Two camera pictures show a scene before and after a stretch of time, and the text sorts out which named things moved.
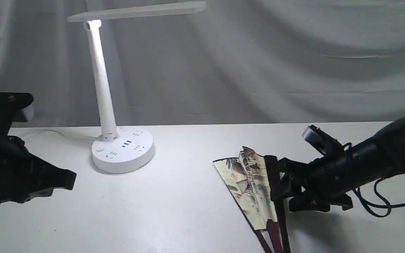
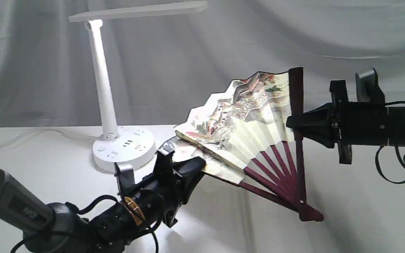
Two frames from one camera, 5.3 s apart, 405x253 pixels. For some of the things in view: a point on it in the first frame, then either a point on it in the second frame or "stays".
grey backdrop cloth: x=236 y=61 stays
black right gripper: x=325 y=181 -> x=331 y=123
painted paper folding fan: x=247 y=176 -> x=242 y=134
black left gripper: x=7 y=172 -> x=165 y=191
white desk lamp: x=121 y=150 stays
